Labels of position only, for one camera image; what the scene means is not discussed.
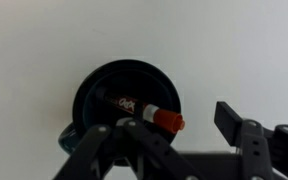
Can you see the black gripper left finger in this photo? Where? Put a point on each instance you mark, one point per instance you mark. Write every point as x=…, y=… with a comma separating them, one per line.
x=134, y=150

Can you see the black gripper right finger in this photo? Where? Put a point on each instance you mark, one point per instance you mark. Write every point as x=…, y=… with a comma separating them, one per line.
x=254, y=150

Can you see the marker with red cap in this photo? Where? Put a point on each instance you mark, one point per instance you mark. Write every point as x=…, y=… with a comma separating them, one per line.
x=164, y=120

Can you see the dark teal mug with logo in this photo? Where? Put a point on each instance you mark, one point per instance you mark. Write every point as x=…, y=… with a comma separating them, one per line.
x=124, y=76

